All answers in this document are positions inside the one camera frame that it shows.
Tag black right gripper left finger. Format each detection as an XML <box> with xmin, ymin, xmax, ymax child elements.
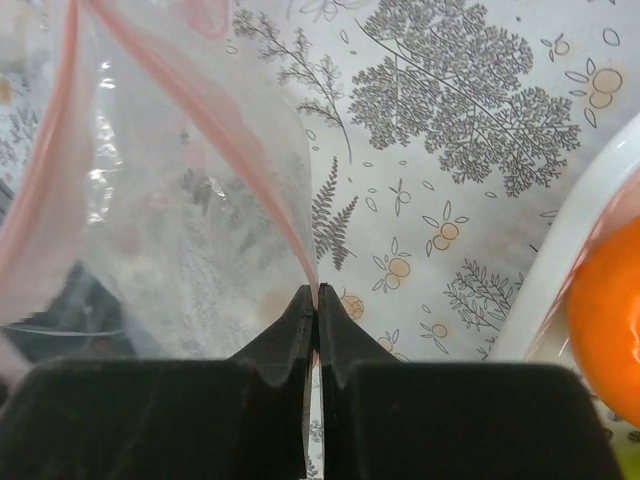
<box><xmin>1</xmin><ymin>286</ymin><xmax>314</xmax><ymax>479</ymax></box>

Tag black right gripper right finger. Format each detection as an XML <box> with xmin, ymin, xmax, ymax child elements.
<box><xmin>317</xmin><ymin>284</ymin><xmax>622</xmax><ymax>479</ymax></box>

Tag clear zip top bag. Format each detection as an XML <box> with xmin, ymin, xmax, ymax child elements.
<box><xmin>1</xmin><ymin>1</ymin><xmax>318</xmax><ymax>358</ymax></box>

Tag white perforated plastic basket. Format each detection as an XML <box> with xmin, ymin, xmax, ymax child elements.
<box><xmin>487</xmin><ymin>117</ymin><xmax>639</xmax><ymax>362</ymax></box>

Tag orange fruit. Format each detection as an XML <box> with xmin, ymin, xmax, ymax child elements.
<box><xmin>567</xmin><ymin>218</ymin><xmax>639</xmax><ymax>426</ymax></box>

